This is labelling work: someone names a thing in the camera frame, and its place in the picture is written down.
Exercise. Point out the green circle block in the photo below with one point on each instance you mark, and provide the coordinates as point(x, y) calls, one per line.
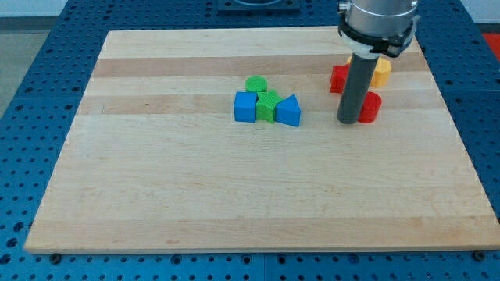
point(256, 84)

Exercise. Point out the black clamp ring with white mount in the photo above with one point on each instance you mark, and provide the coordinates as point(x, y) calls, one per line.
point(381, 35)

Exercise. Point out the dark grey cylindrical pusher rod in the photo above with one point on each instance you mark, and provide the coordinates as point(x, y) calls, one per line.
point(359, 77)

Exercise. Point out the blue square block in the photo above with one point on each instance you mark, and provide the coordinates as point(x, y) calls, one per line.
point(245, 106)

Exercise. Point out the green star block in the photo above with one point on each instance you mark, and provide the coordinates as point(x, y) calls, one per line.
point(266, 105)

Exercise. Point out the wooden board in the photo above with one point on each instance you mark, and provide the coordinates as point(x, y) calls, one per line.
point(155, 162)

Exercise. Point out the red block behind rod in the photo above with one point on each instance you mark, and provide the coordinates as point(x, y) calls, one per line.
point(338, 78)

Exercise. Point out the yellow hexagon block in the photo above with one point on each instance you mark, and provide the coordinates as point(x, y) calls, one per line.
point(381, 73)

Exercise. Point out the blue triangle block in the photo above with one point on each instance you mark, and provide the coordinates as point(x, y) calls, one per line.
point(288, 111)

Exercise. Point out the red circle block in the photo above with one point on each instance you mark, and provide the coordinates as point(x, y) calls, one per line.
point(370, 107)

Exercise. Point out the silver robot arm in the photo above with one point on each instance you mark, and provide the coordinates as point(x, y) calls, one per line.
point(364, 9)

